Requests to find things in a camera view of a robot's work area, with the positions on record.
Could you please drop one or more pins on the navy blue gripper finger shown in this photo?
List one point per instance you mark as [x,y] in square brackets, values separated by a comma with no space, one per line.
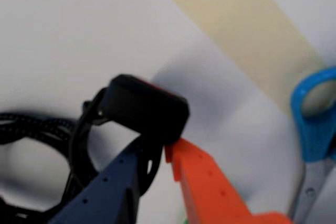
[105,197]

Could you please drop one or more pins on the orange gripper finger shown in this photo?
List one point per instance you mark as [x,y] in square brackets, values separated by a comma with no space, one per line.
[210,190]

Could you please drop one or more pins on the wide masking tape strip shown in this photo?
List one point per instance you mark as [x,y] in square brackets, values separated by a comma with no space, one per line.
[249,30]

